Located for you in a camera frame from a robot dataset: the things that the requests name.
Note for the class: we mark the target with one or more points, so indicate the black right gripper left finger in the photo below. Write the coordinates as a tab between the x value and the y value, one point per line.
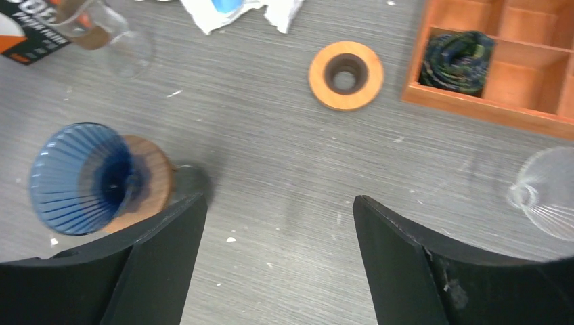
138	275

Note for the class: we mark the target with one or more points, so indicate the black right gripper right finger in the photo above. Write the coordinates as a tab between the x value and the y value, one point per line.
419	276

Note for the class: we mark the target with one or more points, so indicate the blue glass dripper cone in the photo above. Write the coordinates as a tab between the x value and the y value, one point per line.
83	178

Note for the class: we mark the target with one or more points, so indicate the orange coffee filter box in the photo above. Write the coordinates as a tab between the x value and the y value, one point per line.
24	37

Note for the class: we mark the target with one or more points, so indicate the rolled dark green tie front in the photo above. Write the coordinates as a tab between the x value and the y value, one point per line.
457	62

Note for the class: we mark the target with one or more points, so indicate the orange wooden compartment tray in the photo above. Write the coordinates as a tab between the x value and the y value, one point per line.
529	82

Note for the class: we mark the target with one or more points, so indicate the small glass carafe wood collar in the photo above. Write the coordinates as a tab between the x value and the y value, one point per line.
95	26

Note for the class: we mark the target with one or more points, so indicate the crumpled white plastic bag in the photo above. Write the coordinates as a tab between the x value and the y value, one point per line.
210	15

